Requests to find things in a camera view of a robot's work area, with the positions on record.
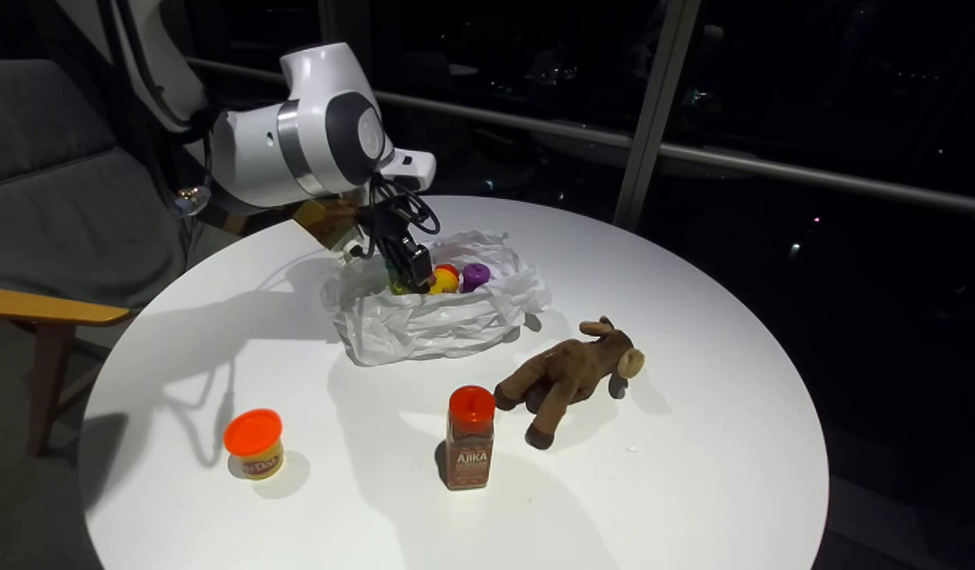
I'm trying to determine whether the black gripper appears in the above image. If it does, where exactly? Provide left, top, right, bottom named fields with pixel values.
left=358, top=197, right=436, bottom=294

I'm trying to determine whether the yellow play-doh tub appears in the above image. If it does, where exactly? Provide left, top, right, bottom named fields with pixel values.
left=426, top=263, right=466, bottom=298

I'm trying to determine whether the small purple plastic cup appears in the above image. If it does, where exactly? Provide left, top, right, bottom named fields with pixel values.
left=459, top=259, right=494, bottom=294

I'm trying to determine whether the spice jar with orange lid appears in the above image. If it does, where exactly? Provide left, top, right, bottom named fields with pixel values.
left=439, top=384, right=496, bottom=490

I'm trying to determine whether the brown plush moose toy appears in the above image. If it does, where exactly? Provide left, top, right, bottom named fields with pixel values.
left=494, top=314, right=650, bottom=451

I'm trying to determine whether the play-doh tub with orange lid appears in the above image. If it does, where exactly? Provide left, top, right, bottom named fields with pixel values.
left=223, top=405, right=289, bottom=484

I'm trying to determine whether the white crumpled plastic bag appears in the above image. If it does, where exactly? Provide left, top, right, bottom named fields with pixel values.
left=326, top=227, right=551, bottom=368

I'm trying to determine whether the grey armchair with wooden armrests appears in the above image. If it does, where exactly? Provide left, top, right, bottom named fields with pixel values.
left=0, top=56, right=211, bottom=468

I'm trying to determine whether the grey horizontal handrail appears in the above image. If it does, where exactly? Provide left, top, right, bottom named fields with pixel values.
left=191, top=56, right=975, bottom=220

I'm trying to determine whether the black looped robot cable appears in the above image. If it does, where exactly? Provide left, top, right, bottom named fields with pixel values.
left=367, top=168, right=442, bottom=239

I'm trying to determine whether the grey window frame post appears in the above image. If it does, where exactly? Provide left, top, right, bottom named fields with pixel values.
left=611, top=0, right=706, bottom=230

